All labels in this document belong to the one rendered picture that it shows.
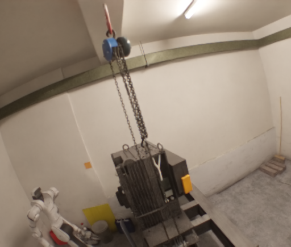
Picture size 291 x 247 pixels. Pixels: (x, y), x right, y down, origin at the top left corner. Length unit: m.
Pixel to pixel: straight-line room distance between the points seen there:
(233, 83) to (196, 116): 1.00
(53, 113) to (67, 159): 0.72
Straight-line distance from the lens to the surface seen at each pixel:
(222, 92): 3.01
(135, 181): 1.39
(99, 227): 3.10
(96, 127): 2.46
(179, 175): 1.41
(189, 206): 2.15
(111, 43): 1.01
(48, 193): 1.87
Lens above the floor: 2.06
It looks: 9 degrees down
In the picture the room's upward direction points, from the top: 17 degrees counter-clockwise
